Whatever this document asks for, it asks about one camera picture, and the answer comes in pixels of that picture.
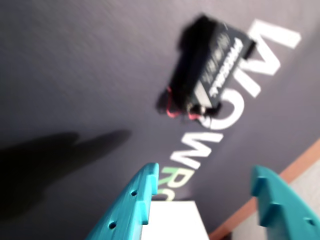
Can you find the white cardboard box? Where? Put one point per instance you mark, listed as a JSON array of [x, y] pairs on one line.
[[175, 220]]

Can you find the small black battery pack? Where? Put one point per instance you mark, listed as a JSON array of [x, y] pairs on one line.
[[200, 62]]

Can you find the black mat with WOWROBO print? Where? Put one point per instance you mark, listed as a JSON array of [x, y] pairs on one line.
[[75, 75]]

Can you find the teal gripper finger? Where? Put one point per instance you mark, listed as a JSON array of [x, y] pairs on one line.
[[125, 212], [287, 212]]

